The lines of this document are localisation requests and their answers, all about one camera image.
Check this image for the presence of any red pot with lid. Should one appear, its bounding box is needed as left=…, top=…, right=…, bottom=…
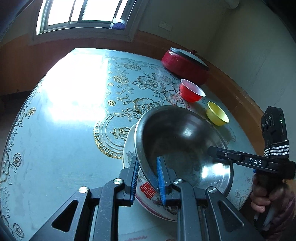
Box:
left=162, top=47, right=209, bottom=86

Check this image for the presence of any purple floral rim plate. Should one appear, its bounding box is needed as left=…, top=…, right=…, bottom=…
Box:
left=136, top=193, right=178, bottom=222

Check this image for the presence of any stainless steel bowl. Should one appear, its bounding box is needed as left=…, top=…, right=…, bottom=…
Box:
left=134, top=105, right=233, bottom=195

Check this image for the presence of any red character pattern plate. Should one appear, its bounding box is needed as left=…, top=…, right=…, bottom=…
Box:
left=122, top=122, right=180, bottom=220

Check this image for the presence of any right hand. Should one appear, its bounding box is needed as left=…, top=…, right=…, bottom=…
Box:
left=250, top=174, right=295, bottom=240

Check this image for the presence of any blue white box on sill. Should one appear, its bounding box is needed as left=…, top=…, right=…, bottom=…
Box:
left=110, top=18, right=126, bottom=30

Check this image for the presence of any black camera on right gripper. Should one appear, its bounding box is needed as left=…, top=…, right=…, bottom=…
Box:
left=260, top=106, right=290, bottom=159

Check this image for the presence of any window with frame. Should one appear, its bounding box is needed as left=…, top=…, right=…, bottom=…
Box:
left=32, top=0, right=148, bottom=44

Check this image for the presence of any wall power socket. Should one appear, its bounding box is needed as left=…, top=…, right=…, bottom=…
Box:
left=159, top=21, right=172, bottom=32

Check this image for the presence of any yellow plastic bowl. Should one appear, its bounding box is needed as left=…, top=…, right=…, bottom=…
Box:
left=206, top=101, right=230, bottom=126

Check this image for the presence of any red plastic bowl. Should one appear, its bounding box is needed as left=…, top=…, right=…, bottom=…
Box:
left=179, top=79, right=206, bottom=103

